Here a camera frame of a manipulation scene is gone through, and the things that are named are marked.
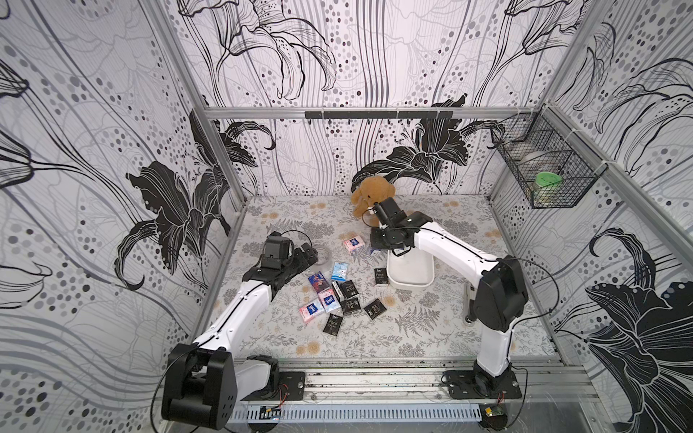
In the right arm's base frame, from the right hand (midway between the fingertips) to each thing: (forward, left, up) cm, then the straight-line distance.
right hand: (376, 238), depth 90 cm
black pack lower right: (-20, +1, -11) cm, 23 cm away
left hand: (-8, +21, -1) cm, 23 cm away
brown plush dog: (+17, +1, +6) cm, 19 cm away
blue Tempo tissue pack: (-6, +1, 0) cm, 6 cm away
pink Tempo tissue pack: (+5, +9, -10) cm, 14 cm away
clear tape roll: (+1, +20, -12) cm, 23 cm away
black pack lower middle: (-19, +9, -10) cm, 24 cm away
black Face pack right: (-9, -1, -11) cm, 14 cm away
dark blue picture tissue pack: (-11, +20, -9) cm, 25 cm away
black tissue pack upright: (-15, +13, -8) cm, 22 cm away
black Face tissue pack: (-13, +10, -11) cm, 20 cm away
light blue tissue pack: (-7, +13, -10) cm, 18 cm away
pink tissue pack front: (-21, +22, -9) cm, 32 cm away
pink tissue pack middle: (-18, +16, -9) cm, 26 cm away
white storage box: (-6, -13, -12) cm, 19 cm away
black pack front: (-25, +14, -10) cm, 31 cm away
